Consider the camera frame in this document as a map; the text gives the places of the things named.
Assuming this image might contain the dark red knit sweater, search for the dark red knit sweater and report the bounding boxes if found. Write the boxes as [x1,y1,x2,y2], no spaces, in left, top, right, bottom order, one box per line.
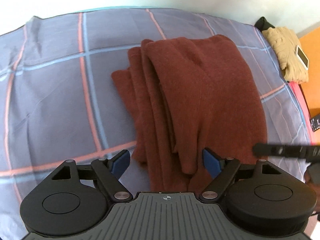
[111,35,267,193]

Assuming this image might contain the white smartphone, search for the white smartphone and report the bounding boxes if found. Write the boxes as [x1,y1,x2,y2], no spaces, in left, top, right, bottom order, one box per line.
[295,45,309,70]

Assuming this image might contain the blue plaid bed sheet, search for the blue plaid bed sheet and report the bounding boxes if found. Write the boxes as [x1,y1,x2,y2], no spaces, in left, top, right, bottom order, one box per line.
[1,8,312,239]

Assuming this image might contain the orange wooden nightstand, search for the orange wooden nightstand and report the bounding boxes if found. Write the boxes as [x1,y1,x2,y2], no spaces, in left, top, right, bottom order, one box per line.
[299,28,320,118]

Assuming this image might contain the folded beige garment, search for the folded beige garment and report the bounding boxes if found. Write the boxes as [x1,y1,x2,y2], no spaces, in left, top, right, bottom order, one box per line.
[262,27,309,83]

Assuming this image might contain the black garment by pillow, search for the black garment by pillow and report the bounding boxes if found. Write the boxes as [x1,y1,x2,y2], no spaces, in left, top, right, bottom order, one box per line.
[254,16,275,32]

